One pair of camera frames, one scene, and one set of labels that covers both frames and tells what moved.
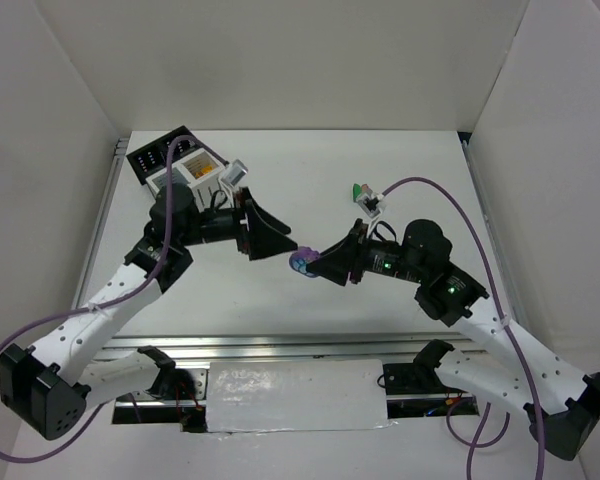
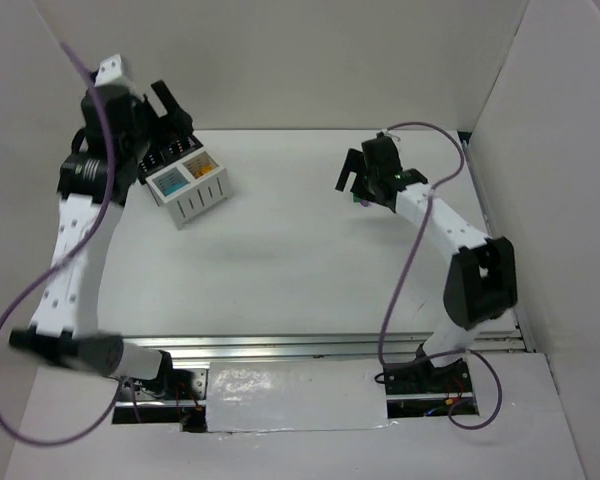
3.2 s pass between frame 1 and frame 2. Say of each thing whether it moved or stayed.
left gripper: moved
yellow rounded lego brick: stayed
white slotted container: stayed
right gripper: moved
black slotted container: stayed
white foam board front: stayed
